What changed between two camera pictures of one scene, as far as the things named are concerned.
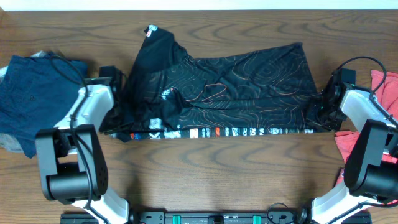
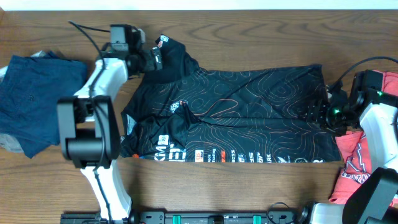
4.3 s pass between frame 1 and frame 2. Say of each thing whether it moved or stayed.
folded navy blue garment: stayed
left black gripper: moved
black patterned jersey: moved
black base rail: stayed
